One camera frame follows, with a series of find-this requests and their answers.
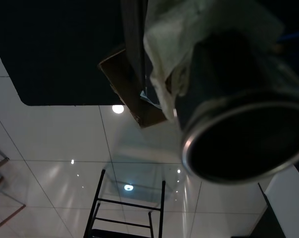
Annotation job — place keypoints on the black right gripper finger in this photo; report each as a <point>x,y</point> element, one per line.
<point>134,37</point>

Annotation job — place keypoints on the brown cardboard piece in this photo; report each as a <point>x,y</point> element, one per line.
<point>114,72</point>

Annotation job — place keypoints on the small white printed paper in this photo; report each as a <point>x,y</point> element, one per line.
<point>149,99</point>

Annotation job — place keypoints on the wooden stand legs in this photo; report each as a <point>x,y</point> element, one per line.
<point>1,163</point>

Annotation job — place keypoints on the black metal frame chair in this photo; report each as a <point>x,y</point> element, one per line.
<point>162,210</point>

